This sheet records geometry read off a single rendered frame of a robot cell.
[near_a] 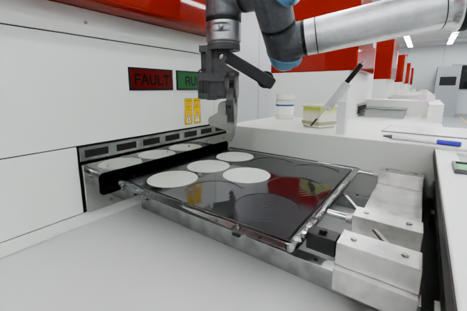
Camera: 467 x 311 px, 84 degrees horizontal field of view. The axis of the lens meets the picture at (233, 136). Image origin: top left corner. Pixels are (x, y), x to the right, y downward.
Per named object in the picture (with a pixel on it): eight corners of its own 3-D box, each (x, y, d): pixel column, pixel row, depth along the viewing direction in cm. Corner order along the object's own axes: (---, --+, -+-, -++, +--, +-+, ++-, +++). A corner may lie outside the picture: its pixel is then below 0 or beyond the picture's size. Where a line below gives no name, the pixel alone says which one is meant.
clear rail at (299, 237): (282, 254, 30) (283, 243, 30) (354, 171, 60) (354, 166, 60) (293, 258, 30) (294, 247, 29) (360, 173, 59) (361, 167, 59)
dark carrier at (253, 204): (126, 183, 52) (126, 180, 52) (230, 150, 79) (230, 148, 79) (286, 243, 32) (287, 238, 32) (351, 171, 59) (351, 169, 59)
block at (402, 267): (334, 264, 30) (336, 240, 30) (342, 249, 33) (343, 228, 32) (418, 296, 25) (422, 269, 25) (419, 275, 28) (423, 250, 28)
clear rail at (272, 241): (115, 187, 51) (115, 180, 51) (122, 185, 52) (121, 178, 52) (293, 258, 30) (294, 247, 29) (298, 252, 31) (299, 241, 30)
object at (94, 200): (84, 210, 50) (78, 163, 49) (224, 160, 85) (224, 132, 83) (88, 213, 49) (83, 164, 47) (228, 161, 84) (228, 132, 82)
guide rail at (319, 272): (141, 207, 57) (140, 194, 57) (149, 205, 59) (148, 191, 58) (418, 330, 28) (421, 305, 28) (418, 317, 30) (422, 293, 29)
